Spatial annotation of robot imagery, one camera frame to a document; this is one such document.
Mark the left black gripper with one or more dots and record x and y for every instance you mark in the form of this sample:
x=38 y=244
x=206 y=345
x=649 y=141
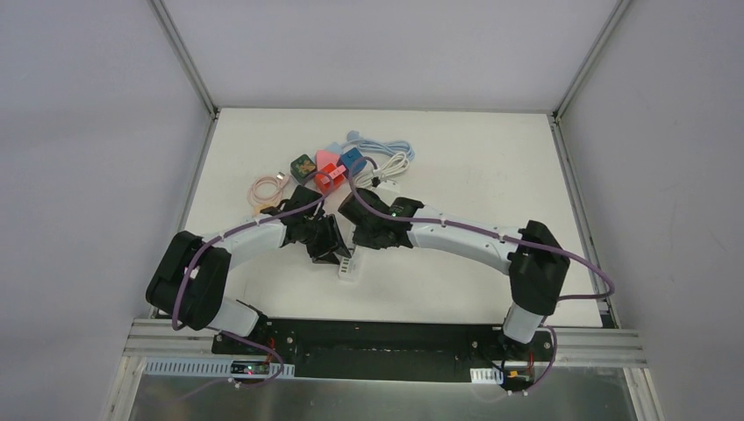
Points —
x=325 y=237

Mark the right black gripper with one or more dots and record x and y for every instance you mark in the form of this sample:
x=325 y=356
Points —
x=361 y=233

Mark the white power strip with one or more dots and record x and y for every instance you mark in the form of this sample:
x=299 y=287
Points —
x=350 y=267

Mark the red cube socket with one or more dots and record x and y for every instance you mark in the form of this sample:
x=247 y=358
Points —
x=330 y=177

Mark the blue cube socket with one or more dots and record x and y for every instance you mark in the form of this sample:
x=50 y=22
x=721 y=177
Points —
x=352 y=161

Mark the pink triangular power strip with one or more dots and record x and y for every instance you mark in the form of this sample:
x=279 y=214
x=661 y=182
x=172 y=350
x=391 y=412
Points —
x=323 y=158

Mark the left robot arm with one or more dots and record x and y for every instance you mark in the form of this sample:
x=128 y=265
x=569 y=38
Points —
x=189 y=282

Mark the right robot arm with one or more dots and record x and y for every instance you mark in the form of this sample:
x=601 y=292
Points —
x=530 y=256

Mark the green cube socket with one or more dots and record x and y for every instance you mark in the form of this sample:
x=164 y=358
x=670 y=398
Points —
x=303 y=168

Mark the light blue plug box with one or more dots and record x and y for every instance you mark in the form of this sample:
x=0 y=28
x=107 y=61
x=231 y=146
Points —
x=334 y=148

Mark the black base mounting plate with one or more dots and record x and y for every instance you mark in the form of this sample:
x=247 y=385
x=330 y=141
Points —
x=385 y=351

